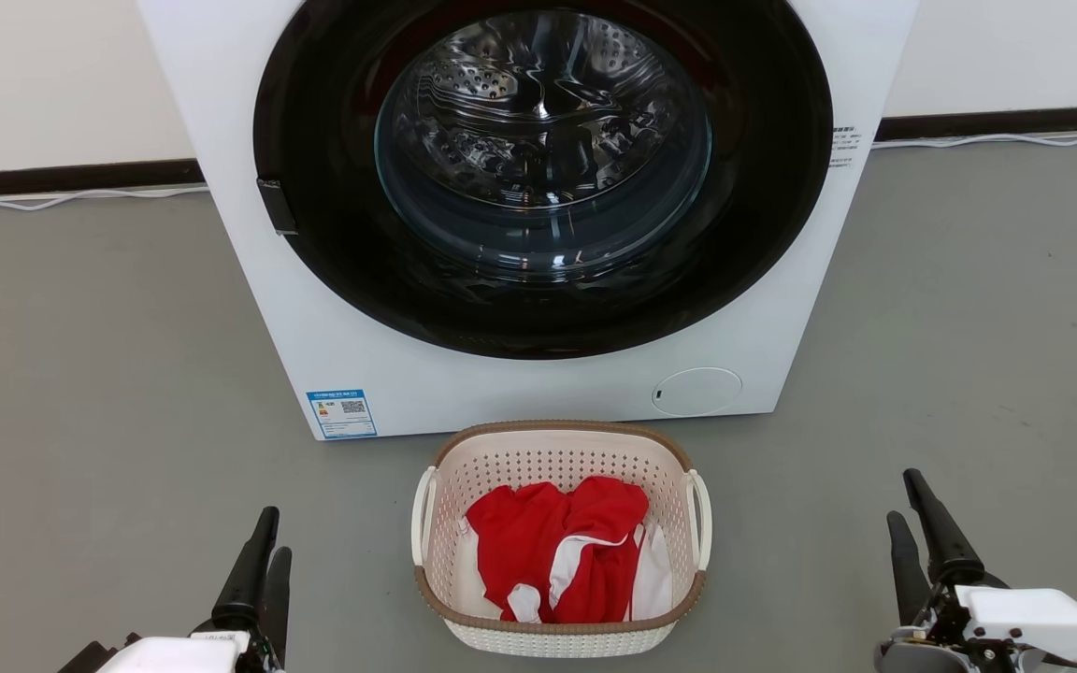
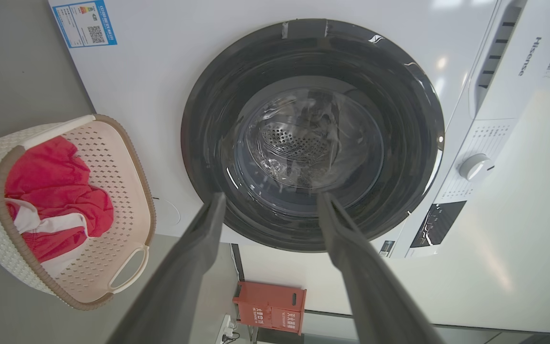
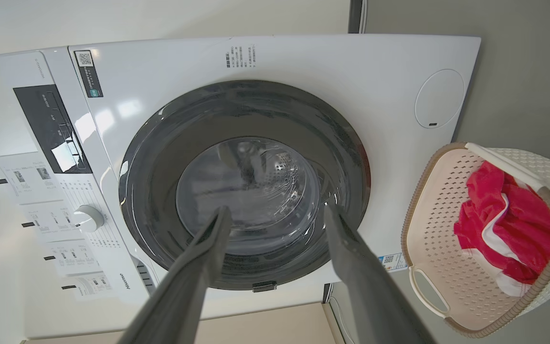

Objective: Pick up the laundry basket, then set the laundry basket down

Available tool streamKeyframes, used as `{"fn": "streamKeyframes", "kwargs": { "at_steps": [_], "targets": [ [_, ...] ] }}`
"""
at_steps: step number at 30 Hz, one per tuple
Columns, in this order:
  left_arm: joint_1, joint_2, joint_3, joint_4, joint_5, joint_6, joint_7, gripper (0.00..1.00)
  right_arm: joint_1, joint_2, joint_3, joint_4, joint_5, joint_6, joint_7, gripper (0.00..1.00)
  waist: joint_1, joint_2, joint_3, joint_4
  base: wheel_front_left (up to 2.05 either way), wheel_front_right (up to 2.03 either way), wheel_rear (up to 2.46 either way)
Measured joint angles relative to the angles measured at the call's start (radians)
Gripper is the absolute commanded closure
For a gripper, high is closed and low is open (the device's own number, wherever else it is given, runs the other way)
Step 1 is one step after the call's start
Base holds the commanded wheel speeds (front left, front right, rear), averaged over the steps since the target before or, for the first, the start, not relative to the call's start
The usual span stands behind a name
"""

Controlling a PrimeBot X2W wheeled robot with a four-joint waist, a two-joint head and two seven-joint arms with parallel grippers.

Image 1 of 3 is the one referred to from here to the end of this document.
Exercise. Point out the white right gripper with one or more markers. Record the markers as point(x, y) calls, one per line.
point(1034, 622)

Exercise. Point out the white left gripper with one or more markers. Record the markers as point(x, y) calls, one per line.
point(174, 654)

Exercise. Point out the cream perforated laundry basket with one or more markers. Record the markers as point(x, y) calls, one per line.
point(548, 456)

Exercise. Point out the blue energy label sticker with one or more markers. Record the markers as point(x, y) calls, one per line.
point(342, 415)

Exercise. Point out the red garment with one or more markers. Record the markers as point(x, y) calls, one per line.
point(529, 542)

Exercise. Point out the white garment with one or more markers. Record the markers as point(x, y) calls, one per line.
point(655, 579)

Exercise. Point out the white washing machine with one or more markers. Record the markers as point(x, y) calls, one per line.
point(258, 308)

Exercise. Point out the round white filter cover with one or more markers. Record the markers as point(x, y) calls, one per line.
point(697, 393)

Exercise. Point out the black round washing machine door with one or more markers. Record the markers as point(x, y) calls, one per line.
point(333, 187)

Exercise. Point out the small printed text sticker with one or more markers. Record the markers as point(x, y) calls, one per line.
point(844, 148)

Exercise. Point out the black baseboard strip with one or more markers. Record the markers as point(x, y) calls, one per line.
point(71, 178)
point(1006, 122)

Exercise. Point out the steel washing machine drum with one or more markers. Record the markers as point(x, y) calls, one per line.
point(538, 103)

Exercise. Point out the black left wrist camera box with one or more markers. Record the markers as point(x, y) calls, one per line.
point(90, 658)

